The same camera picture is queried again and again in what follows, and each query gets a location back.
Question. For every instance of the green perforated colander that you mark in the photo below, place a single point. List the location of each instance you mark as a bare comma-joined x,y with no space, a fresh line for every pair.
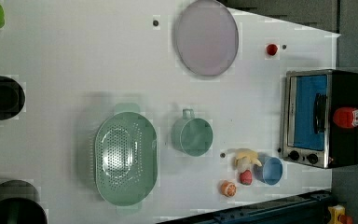
126,158

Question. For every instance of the silver black toaster oven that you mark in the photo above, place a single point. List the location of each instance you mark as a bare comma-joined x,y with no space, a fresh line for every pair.
310,135

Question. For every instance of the red toy strawberry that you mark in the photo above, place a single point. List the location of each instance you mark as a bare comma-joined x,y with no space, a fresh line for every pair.
246,177

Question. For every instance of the black square-in-round base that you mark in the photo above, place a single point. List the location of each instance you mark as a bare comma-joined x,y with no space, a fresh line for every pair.
12,98

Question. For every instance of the green mug with handle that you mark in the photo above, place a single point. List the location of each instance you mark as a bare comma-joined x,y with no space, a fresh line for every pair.
193,136

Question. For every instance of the yellow red emergency button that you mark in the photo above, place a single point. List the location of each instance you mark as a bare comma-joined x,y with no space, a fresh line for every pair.
338,215

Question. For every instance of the round lilac plate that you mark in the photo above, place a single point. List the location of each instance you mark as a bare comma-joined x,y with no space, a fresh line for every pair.
206,38

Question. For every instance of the small blue cup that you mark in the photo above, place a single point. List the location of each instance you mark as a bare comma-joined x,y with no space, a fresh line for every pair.
270,171

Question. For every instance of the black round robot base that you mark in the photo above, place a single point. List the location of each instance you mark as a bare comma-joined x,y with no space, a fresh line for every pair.
19,204

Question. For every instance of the orange toy half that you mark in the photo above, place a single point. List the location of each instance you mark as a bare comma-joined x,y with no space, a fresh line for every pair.
228,188

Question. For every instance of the blue metal frame rail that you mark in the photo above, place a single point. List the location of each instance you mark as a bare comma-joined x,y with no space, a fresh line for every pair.
307,208

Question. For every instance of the peeled toy banana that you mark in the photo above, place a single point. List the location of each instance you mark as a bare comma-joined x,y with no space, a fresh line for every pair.
243,158

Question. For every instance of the red ketchup bottle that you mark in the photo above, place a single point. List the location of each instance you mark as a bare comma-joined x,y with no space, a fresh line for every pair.
346,117

